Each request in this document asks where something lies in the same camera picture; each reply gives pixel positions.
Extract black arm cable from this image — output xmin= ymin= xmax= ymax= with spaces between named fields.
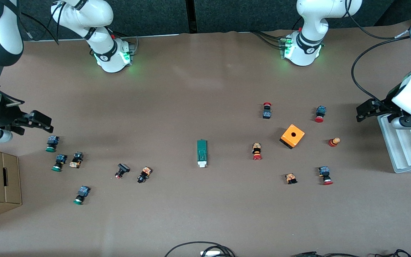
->
xmin=19 ymin=2 xmax=67 ymax=45
xmin=351 ymin=30 xmax=411 ymax=105

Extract black left base cables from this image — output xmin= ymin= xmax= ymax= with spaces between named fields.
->
xmin=250 ymin=30 xmax=289 ymax=50

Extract orange button enclosure box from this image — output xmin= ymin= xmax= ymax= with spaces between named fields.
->
xmin=280 ymin=124 xmax=305 ymax=150

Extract black looped cable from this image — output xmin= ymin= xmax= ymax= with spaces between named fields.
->
xmin=164 ymin=241 xmax=236 ymax=257

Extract green push button blue block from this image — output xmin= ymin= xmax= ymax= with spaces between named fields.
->
xmin=51 ymin=154 xmax=67 ymax=172
xmin=73 ymin=186 xmax=91 ymax=205
xmin=45 ymin=135 xmax=60 ymax=153

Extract black base cables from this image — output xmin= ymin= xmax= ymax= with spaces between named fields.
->
xmin=250 ymin=30 xmax=289 ymax=50
xmin=112 ymin=30 xmax=139 ymax=56

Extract white ridged tray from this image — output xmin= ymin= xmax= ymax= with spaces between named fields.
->
xmin=377 ymin=114 xmax=411 ymax=174

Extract black square button red tip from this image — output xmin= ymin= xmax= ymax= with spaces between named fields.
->
xmin=115 ymin=163 xmax=131 ymax=179

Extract black orange push button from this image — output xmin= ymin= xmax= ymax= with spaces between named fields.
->
xmin=137 ymin=166 xmax=153 ymax=184
xmin=69 ymin=152 xmax=84 ymax=168

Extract green load switch white handle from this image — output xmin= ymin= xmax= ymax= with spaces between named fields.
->
xmin=197 ymin=139 xmax=208 ymax=168

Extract black right base cables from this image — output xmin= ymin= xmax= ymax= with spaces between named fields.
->
xmin=112 ymin=30 xmax=139 ymax=56

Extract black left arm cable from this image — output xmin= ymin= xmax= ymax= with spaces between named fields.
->
xmin=351 ymin=30 xmax=411 ymax=105

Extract black vertical divider strip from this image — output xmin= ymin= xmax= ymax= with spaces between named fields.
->
xmin=186 ymin=0 xmax=198 ymax=34

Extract red push button blue block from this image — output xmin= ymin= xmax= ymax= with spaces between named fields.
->
xmin=318 ymin=166 xmax=334 ymax=186
xmin=314 ymin=106 xmax=327 ymax=123

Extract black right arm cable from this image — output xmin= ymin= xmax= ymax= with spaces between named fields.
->
xmin=19 ymin=2 xmax=67 ymax=45

